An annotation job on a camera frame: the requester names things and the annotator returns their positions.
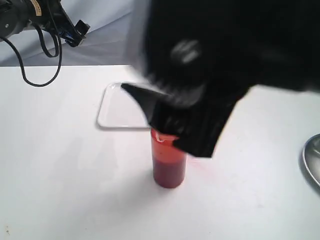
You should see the white rectangular plastic tray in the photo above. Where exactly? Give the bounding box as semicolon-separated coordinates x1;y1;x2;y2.
97;82;149;130

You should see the metal bowl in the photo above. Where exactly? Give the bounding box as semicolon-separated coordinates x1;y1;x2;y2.
301;134;320;195

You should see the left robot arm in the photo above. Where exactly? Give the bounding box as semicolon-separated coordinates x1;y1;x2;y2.
0;0;90;48

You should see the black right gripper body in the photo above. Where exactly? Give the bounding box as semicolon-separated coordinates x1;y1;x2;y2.
143;0;260;140

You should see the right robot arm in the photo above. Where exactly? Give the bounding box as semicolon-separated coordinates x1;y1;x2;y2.
121;0;320;158

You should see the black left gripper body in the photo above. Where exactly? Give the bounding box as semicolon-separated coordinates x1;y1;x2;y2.
43;0;90;48

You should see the red sauce squeeze bottle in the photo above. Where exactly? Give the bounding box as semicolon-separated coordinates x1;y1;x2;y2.
150;128;187;189

